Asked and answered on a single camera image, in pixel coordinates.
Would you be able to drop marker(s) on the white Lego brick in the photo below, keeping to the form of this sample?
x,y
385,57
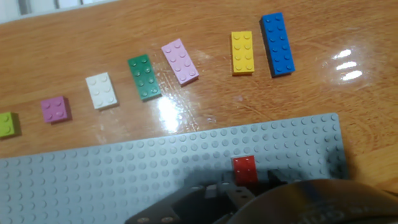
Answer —
x,y
101,91

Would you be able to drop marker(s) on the blue Lego brick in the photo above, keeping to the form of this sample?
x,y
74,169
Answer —
x,y
278,45

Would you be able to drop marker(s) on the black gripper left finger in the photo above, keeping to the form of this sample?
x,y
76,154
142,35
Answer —
x,y
186,205

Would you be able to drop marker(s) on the lime green Lego brick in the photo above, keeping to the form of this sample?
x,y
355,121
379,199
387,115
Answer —
x,y
7,125

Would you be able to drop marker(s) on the red Lego brick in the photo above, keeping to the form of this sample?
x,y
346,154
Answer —
x,y
245,169

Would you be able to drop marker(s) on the yellow Lego brick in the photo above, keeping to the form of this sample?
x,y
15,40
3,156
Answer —
x,y
242,53

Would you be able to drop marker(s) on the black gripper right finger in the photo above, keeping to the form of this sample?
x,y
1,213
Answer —
x,y
276,179

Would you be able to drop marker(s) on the grey Lego baseplate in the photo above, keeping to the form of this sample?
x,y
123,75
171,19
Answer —
x,y
93,186

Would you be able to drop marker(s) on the light pink Lego brick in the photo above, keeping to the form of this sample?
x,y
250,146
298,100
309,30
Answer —
x,y
180,62

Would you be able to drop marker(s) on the glossy wooden board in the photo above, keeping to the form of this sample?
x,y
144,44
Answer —
x,y
62,46

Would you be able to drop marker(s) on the small magenta Lego brick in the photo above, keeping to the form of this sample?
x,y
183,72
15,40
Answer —
x,y
55,109

